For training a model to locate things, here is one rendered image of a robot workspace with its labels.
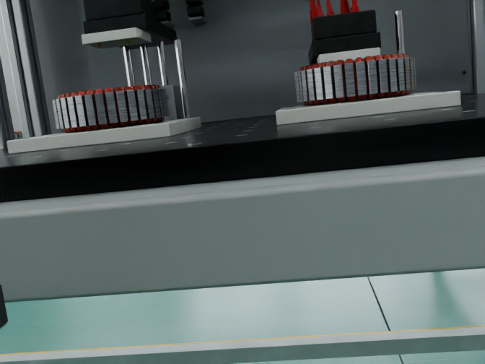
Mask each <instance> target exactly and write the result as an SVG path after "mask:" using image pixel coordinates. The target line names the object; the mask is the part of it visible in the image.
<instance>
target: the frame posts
mask: <svg viewBox="0 0 485 364"><path fill-rule="evenodd" d="M0 8H1V15H2V20H3V25H4V32H5V37H6V44H7V49H8V53H9V61H10V66H11V70H12V78H13V82H14V90H15V95H16V99H17V107H18V111H19V119H20V123H21V127H22V135H23V138H30V137H38V136H44V135H49V134H52V133H51V125H50V121H49V116H48V108H47V103H46V99H45V90H44V86H43V78H42V73H41V68H40V60H39V55H38V47H37V43H36V38H35V30H34V25H33V20H32V12H31V8H30V0H0ZM466 14H467V31H468V62H469V78H470V94H471V95H472V94H484V93H485V0H466ZM10 140H15V136H14V129H13V124H12V117H11V112H10V108H9V100H8V96H7V91H6V84H5V79H4V72H3V67H2V63H1V56H0V149H4V148H7V143H6V142H7V141H10Z"/></svg>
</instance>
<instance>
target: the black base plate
mask: <svg viewBox="0 0 485 364"><path fill-rule="evenodd" d="M460 98H461V105H459V106H453V107H446V108H433V109H426V110H413V111H406V112H399V113H386V114H379V115H371V116H359V117H351V118H339V119H331V120H324V121H311V122H304V123H291V124H284V125H277V124H276V115H275V116H262V117H255V118H242V119H235V120H228V121H216V122H209V123H202V124H201V128H197V129H194V130H191V131H187V132H184V133H182V134H177V135H175V136H170V137H164V138H156V139H144V140H136V141H130V142H116V143H110V144H96V145H90V146H83V147H70V148H63V149H50V150H43V151H36V152H23V153H16V154H9V152H8V148H4V149H0V202H14V201H22V200H29V199H44V198H52V197H60V196H74V195H82V194H96V193H105V192H112V191H127V190H135V189H149V188H157V187H165V186H179V185H188V184H195V183H210V182H217V181H232V180H240V179H248V178H262V177H270V176H285V175H293V174H300V173H315V172H323V171H331V170H346V169H353V168H368V167H376V166H384V165H398V164H406V163H420V162H429V161H436V160H451V159H458V158H467V157H481V156H485V93H484V94H472V95H471V94H465V95H460Z"/></svg>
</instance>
